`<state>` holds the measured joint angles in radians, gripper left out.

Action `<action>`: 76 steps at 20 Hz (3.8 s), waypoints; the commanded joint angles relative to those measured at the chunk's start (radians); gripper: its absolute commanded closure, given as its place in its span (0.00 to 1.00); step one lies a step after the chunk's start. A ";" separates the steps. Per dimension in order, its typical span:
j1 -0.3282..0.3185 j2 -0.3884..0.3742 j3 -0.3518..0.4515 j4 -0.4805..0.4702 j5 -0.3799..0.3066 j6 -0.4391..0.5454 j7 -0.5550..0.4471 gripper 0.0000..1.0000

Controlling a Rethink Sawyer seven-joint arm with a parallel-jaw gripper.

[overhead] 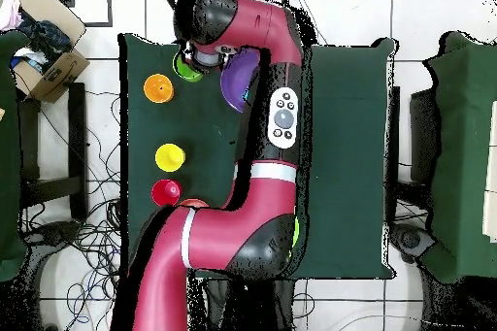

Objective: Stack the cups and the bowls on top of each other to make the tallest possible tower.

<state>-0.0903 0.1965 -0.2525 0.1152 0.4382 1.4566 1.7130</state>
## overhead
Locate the green plastic bowl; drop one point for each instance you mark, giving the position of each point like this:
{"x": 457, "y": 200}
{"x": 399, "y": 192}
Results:
{"x": 296, "y": 232}

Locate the green plastic cup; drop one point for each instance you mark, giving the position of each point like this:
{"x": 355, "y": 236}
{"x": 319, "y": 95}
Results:
{"x": 184, "y": 72}

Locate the black floor frame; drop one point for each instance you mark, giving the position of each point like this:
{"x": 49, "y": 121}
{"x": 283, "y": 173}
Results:
{"x": 109, "y": 5}

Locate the dark green tablecloth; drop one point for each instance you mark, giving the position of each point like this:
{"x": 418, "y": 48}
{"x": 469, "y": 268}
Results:
{"x": 194, "y": 125}

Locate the orange plastic cup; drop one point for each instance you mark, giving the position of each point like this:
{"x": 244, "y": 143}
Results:
{"x": 158, "y": 88}

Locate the dark blue cloth bundle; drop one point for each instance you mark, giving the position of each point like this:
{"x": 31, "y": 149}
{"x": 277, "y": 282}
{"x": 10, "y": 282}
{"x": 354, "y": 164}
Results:
{"x": 50, "y": 38}

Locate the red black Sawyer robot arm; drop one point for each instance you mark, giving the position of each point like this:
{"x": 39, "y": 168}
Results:
{"x": 240, "y": 230}

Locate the black bench frame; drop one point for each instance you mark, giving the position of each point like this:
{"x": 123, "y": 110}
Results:
{"x": 77, "y": 133}

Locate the orange-red plastic bowl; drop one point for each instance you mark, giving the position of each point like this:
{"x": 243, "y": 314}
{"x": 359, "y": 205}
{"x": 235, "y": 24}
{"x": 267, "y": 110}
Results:
{"x": 193, "y": 203}

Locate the pink cloth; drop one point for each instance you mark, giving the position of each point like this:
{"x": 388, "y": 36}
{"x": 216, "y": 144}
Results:
{"x": 9, "y": 12}

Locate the grey pedestal foot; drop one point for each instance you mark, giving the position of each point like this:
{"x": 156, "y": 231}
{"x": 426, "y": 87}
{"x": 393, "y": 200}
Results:
{"x": 54, "y": 232}
{"x": 409, "y": 238}

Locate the green cloth covered table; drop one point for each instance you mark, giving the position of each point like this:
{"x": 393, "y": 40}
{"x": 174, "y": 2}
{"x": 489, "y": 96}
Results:
{"x": 462, "y": 152}
{"x": 7, "y": 152}

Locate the red plastic cup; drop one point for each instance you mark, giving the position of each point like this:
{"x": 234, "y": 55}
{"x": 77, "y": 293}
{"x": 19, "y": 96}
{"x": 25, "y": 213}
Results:
{"x": 166, "y": 192}

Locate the yellow plastic cup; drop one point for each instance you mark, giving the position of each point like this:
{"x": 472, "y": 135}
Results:
{"x": 169, "y": 157}

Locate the open cardboard box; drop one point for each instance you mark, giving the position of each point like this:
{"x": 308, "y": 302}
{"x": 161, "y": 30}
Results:
{"x": 58, "y": 74}

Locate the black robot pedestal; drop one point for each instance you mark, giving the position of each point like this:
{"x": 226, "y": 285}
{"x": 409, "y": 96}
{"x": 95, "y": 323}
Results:
{"x": 252, "y": 307}

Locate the shallow purple plastic bowl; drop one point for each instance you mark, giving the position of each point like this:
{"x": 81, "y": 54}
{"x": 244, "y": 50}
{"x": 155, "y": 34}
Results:
{"x": 237, "y": 82}

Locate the black box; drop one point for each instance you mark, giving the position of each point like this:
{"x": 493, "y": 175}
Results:
{"x": 423, "y": 133}

